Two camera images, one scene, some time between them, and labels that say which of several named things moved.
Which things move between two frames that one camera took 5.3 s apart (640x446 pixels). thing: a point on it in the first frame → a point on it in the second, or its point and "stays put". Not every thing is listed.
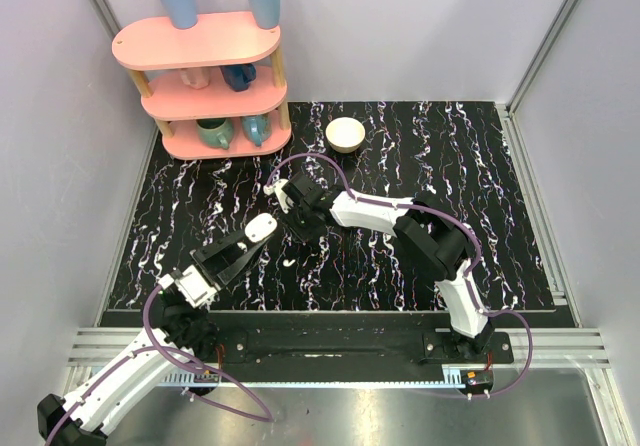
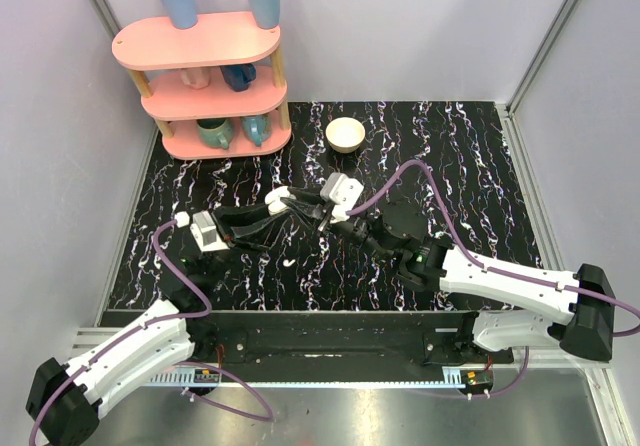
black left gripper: (213, 265) → (222, 229)
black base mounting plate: (274, 341) stays put
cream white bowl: (345, 134) stays put
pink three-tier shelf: (213, 87) stays put
